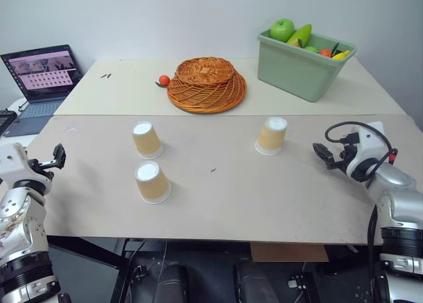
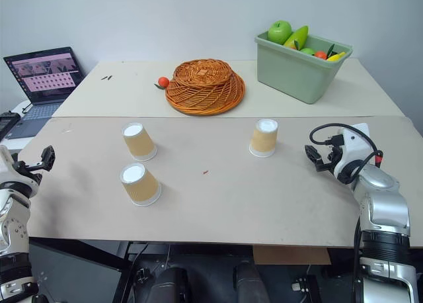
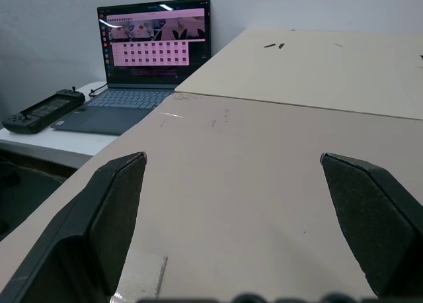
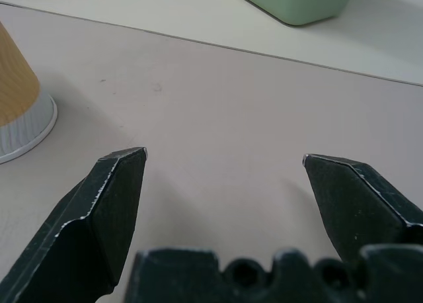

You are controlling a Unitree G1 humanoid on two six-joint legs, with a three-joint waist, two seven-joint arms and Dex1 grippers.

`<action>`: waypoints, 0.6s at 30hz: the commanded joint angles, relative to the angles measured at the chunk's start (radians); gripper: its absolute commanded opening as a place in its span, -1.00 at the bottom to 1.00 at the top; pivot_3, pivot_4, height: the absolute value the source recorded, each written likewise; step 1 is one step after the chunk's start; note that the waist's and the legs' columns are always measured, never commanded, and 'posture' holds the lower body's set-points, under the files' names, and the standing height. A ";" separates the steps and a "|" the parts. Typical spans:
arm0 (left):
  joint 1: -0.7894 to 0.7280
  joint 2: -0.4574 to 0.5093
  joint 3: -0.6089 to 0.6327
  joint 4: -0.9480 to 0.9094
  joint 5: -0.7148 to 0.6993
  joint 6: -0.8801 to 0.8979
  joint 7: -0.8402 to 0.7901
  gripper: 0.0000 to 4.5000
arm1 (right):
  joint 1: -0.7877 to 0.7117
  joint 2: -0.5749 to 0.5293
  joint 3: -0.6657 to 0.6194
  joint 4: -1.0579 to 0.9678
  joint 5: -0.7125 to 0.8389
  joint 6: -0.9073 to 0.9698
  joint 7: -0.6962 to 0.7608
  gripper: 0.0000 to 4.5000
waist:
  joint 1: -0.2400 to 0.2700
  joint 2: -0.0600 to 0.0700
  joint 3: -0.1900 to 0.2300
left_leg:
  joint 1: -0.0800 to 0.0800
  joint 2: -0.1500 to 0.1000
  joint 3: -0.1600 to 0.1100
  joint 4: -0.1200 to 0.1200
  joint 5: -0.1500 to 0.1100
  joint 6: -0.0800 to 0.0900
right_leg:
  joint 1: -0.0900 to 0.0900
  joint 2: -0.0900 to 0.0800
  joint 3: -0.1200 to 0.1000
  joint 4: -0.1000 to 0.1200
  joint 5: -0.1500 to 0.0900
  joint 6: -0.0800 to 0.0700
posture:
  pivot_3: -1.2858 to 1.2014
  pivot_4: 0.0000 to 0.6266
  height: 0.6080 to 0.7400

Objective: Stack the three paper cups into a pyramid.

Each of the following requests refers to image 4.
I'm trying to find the green plastic box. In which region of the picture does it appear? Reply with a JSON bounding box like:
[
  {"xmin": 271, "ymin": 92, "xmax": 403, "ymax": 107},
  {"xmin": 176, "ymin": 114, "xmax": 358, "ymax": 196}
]
[{"xmin": 221, "ymin": 0, "xmax": 359, "ymax": 27}]

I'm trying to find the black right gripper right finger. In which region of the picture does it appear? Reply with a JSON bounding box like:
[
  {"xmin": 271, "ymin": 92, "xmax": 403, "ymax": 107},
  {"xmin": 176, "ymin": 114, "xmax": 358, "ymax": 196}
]
[{"xmin": 302, "ymin": 153, "xmax": 423, "ymax": 263}]

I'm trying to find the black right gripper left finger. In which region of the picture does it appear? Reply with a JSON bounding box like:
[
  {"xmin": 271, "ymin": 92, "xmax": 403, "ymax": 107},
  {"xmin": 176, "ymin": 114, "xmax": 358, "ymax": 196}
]
[{"xmin": 0, "ymin": 147, "xmax": 148, "ymax": 303}]

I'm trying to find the wood-grain paper cup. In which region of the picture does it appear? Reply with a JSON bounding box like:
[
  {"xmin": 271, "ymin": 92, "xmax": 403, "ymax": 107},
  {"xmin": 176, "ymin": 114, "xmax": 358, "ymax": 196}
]
[{"xmin": 0, "ymin": 21, "xmax": 58, "ymax": 165}]

